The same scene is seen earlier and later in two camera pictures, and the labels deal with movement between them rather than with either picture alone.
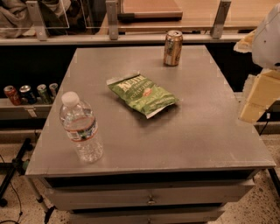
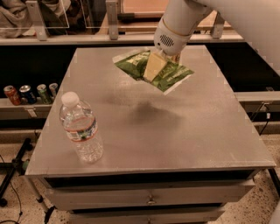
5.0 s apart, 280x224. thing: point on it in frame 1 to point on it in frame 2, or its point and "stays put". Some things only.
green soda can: [43, 95] stays put
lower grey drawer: [158, 217] stays put
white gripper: [268, 40] to [171, 40]
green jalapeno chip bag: [142, 94] to [134, 65]
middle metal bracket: [112, 15] stays put
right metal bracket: [217, 27] stays put
